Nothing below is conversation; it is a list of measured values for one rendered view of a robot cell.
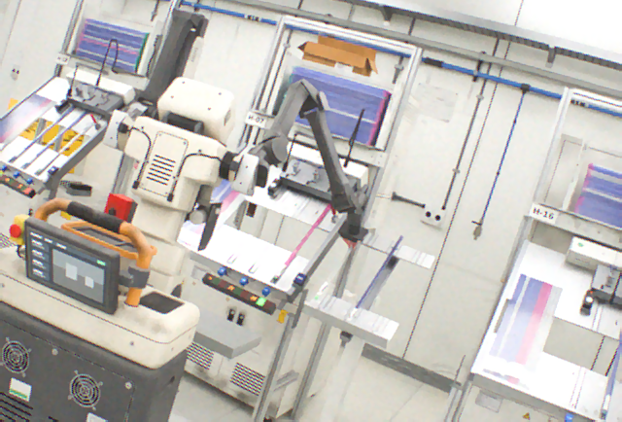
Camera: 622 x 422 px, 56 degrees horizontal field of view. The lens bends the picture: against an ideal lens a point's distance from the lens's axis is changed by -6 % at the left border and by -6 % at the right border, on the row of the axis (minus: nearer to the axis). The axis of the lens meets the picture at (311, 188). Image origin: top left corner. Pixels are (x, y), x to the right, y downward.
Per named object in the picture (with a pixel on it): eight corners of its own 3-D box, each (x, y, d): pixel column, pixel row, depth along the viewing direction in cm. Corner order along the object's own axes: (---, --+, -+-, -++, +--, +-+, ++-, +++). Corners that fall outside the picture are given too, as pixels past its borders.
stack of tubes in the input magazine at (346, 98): (369, 145, 280) (388, 89, 278) (275, 116, 300) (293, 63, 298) (377, 149, 292) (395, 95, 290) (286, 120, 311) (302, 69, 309)
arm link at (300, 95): (285, 79, 222) (307, 69, 217) (305, 107, 228) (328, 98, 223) (244, 158, 191) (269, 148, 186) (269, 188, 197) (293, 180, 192)
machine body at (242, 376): (271, 430, 275) (312, 308, 271) (155, 366, 302) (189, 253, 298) (322, 396, 335) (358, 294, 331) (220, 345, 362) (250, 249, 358)
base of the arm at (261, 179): (230, 155, 180) (267, 167, 179) (241, 140, 186) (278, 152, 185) (228, 176, 186) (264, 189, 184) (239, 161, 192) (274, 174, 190)
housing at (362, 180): (361, 199, 288) (361, 178, 279) (272, 168, 307) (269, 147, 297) (367, 189, 293) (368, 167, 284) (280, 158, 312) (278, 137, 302)
